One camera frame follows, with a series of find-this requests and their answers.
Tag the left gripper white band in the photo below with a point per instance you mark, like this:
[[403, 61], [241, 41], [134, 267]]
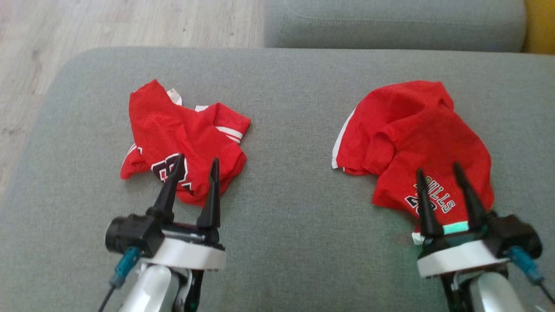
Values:
[[190, 255]]

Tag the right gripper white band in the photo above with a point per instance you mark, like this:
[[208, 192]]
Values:
[[459, 258]]

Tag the red jersey with white sleeves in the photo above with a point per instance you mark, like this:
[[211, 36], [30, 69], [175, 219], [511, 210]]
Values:
[[164, 125]]

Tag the red Bulls jersey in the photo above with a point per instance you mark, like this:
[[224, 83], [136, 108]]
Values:
[[416, 130]]

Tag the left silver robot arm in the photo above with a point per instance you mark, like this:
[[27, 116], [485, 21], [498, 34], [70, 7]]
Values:
[[151, 290]]

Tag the grey sofa seat cushion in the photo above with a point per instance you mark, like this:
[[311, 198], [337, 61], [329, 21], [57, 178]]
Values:
[[295, 195]]

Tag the grey sofa back cushion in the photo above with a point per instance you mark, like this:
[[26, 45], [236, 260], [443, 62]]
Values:
[[390, 24]]

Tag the yellow object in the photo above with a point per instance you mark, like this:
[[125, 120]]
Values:
[[541, 26]]

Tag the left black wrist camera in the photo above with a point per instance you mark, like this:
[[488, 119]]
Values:
[[132, 234]]

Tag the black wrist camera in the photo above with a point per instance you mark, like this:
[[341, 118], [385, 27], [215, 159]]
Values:
[[132, 234], [516, 234]]

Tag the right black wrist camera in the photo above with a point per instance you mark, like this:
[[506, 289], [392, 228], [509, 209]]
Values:
[[516, 234]]

